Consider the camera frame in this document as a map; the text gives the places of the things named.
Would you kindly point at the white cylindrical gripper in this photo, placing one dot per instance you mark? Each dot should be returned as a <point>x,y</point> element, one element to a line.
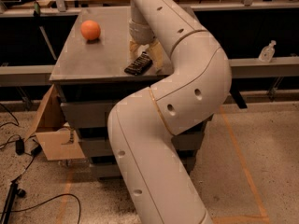
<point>140,33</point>

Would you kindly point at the black rxbar chocolate bar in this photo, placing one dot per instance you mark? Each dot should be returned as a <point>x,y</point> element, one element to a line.
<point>140,65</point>

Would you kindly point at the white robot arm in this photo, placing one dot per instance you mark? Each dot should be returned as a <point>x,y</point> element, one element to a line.
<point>141,126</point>

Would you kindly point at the grey drawer cabinet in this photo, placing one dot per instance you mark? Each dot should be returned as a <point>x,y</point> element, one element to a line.
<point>93,70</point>

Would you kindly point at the orange fruit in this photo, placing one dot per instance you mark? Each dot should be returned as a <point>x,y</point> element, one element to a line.
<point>90,30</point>

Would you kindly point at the clear sanitizer bottle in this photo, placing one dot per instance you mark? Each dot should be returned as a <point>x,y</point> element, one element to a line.
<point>268,52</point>

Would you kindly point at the brown cardboard box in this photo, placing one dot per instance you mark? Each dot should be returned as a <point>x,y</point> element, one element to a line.
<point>57,139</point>

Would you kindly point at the black power adapter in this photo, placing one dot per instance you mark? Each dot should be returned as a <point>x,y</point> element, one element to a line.
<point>19,146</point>

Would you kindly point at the black stand leg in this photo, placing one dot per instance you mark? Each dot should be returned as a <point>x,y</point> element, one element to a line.
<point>13,192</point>

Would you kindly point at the grey metal rail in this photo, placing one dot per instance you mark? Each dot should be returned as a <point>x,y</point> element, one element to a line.
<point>39,75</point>

